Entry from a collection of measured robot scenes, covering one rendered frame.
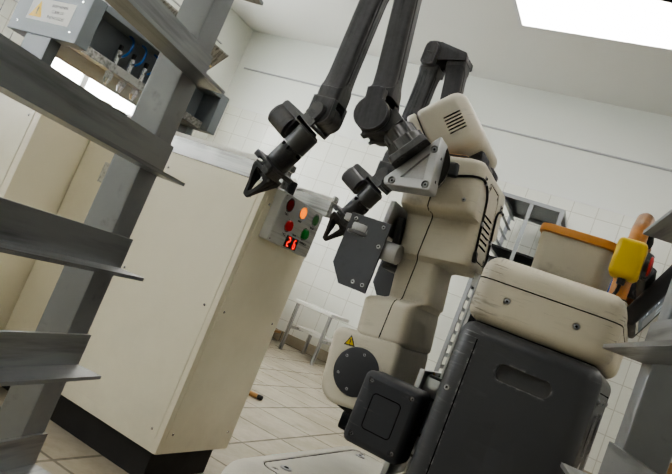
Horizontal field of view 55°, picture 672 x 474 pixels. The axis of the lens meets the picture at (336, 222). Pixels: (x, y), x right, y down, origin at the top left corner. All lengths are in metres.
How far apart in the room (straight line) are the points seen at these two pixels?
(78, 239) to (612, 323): 0.87
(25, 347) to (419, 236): 1.03
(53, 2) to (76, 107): 1.77
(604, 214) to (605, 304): 4.64
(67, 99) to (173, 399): 1.36
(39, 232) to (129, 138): 0.10
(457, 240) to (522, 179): 4.54
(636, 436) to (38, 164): 1.85
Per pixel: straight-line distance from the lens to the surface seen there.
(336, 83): 1.46
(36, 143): 2.09
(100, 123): 0.52
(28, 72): 0.46
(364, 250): 1.42
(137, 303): 1.89
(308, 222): 1.90
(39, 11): 2.29
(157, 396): 1.81
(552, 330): 1.16
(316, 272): 6.27
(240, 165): 1.81
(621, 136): 6.01
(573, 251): 1.35
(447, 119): 1.49
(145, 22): 0.50
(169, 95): 0.59
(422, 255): 1.43
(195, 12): 0.61
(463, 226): 1.42
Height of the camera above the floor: 0.64
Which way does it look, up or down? 6 degrees up
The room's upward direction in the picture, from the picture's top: 22 degrees clockwise
